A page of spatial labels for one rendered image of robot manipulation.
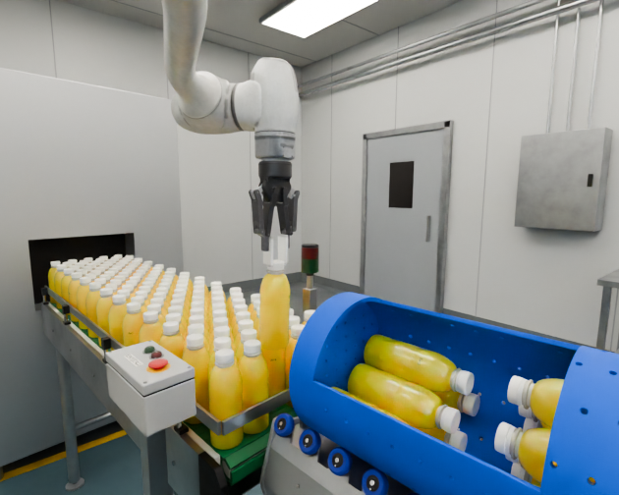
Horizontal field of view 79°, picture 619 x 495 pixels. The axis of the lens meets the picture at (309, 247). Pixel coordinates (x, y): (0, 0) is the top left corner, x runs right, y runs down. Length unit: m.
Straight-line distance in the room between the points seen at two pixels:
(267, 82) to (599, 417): 0.75
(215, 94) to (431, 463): 0.75
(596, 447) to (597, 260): 3.46
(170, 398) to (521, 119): 3.86
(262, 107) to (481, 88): 3.70
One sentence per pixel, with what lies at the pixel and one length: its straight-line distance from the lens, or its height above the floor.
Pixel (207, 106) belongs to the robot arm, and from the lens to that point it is 0.85.
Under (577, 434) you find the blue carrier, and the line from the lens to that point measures 0.53.
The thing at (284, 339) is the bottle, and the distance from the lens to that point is 0.89.
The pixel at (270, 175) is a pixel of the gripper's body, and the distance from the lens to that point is 0.82.
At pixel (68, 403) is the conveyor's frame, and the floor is 0.45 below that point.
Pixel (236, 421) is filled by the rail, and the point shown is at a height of 0.97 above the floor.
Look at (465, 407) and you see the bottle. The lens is 0.78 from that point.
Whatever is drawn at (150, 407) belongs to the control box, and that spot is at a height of 1.06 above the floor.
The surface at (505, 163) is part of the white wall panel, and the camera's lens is 4.17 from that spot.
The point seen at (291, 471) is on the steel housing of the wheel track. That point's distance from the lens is 0.86.
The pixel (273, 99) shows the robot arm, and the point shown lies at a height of 1.63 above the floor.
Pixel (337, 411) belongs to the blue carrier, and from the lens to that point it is 0.66.
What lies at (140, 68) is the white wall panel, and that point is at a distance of 5.24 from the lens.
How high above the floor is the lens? 1.43
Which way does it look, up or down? 8 degrees down
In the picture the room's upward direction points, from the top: straight up
